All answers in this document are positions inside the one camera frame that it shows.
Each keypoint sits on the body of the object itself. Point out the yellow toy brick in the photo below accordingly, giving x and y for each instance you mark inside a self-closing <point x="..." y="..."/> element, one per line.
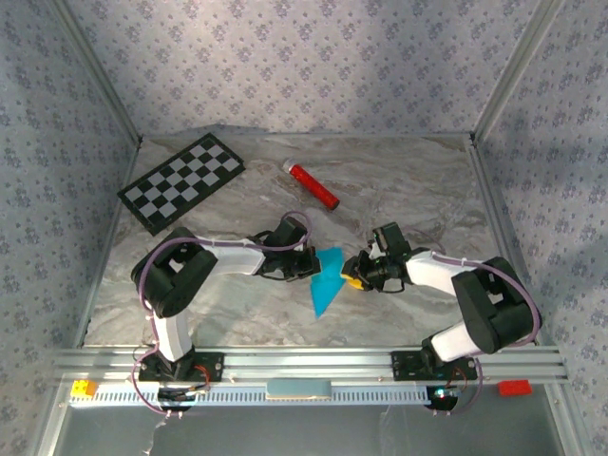
<point x="83" y="388"/>

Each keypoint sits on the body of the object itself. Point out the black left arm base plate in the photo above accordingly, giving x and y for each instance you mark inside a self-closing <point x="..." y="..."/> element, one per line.
<point x="214" y="366"/>

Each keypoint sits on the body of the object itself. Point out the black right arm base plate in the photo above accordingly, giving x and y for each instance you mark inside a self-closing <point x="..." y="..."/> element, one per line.
<point x="404" y="366"/>

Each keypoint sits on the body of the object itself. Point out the aluminium right side rail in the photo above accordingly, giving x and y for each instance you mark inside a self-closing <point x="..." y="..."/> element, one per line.
<point x="494" y="214"/>

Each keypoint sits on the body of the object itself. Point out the black and white checkerboard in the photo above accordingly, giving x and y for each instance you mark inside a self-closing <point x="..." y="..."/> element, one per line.
<point x="180" y="183"/>

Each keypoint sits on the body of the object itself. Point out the blue cloth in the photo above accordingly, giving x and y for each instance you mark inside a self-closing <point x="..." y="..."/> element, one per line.
<point x="328" y="285"/>

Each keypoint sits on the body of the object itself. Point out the red toy brick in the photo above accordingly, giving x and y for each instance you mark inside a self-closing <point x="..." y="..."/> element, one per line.
<point x="514" y="387"/>

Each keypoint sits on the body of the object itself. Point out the red tube with clear cap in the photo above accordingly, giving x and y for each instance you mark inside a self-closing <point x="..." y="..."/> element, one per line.
<point x="313" y="186"/>

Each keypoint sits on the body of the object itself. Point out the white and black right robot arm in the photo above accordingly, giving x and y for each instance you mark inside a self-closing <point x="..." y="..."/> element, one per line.
<point x="432" y="273"/>

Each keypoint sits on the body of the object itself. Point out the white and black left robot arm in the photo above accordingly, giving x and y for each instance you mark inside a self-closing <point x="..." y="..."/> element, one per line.
<point x="233" y="256"/>

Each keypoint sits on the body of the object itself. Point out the slanted aluminium frame post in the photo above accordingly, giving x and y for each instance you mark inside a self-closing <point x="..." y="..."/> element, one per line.
<point x="514" y="71"/>
<point x="99" y="71"/>

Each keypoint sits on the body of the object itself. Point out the right controller board with LED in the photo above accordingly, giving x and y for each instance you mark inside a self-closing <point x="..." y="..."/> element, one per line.
<point x="442" y="394"/>

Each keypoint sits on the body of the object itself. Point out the long aluminium base rail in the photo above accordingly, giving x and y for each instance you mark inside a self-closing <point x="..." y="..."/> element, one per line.
<point x="304" y="363"/>

